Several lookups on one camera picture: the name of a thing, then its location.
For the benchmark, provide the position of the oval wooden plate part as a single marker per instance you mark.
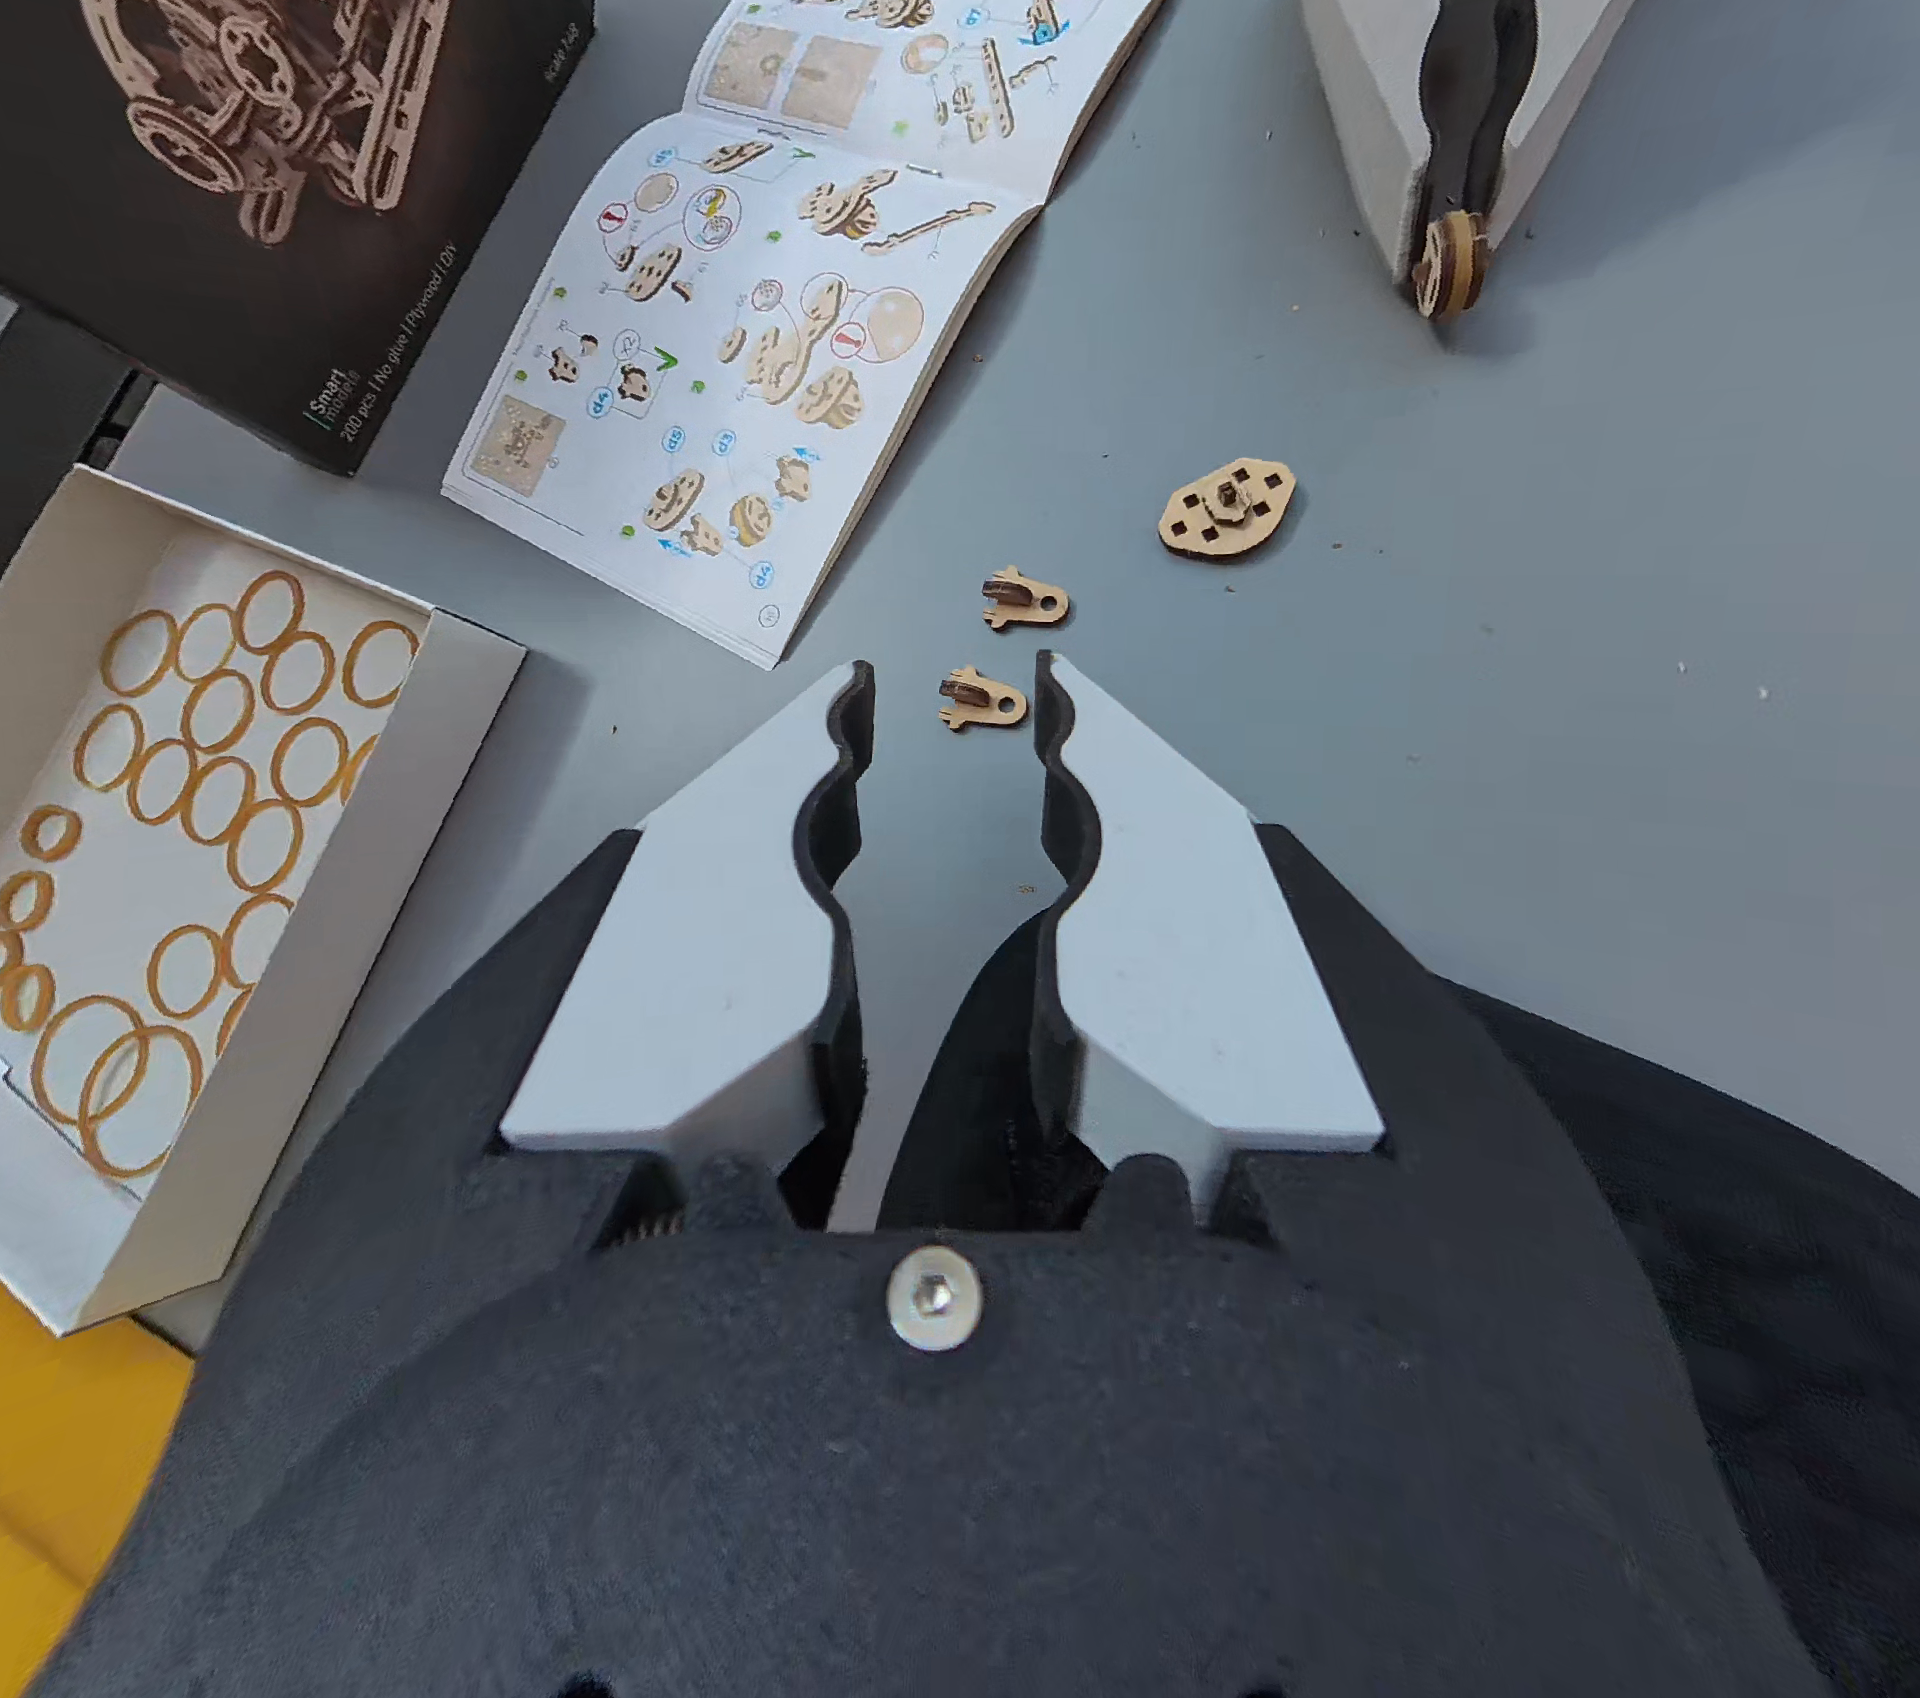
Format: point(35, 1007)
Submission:
point(1200, 513)

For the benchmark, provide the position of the grey desk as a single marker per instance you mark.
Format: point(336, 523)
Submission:
point(1575, 679)

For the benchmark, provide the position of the yellow bin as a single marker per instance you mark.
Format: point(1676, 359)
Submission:
point(75, 1459)

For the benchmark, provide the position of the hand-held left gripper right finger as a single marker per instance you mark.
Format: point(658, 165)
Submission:
point(1200, 979)

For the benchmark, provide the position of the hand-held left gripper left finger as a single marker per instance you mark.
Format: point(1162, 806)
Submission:
point(675, 964)

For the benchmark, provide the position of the open instruction booklet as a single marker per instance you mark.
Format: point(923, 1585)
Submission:
point(840, 108)

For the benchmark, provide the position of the white cardboard tray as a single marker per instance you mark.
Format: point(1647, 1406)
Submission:
point(375, 859)

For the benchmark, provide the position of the small wooden hook part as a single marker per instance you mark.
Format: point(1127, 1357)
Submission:
point(1034, 604)
point(993, 701)

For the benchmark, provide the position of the round wooden disc part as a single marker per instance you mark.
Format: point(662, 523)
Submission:
point(1449, 260)

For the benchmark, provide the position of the black model kit box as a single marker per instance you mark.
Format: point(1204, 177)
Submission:
point(226, 228)

